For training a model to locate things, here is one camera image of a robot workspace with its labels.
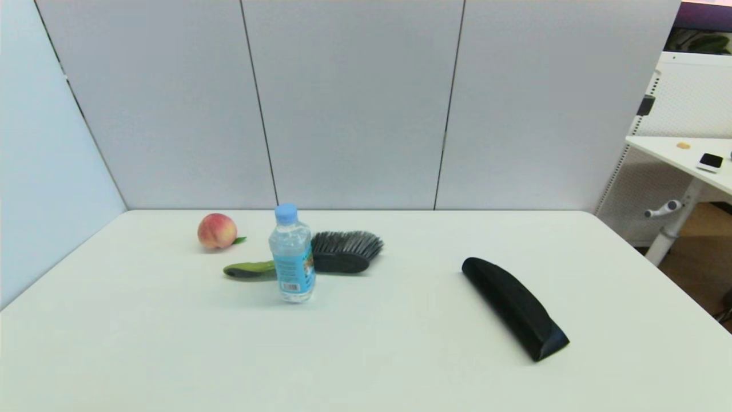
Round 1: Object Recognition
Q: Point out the clear soda water bottle blue label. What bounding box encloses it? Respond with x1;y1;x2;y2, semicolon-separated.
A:
268;203;316;304

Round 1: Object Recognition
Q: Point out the pink peach with green leaf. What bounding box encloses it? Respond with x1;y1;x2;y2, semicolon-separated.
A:
197;213;248;251

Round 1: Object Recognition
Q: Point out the black elongated wrist rest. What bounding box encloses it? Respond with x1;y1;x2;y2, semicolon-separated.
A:
462;257;570;362

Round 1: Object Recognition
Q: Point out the white side desk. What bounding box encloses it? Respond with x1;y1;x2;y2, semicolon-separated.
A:
624;136;732;267

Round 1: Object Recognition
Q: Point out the white pegboard panel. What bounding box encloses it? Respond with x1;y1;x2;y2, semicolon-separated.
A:
594;51;732;248

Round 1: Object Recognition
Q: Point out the dark green plant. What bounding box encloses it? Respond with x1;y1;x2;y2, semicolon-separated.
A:
666;27;732;56

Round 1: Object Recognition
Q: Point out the black brush with green handle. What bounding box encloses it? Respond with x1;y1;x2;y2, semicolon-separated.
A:
223;231;384;281

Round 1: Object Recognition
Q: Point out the grey desk crank handle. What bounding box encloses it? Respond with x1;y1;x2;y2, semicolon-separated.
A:
644;200;685;219

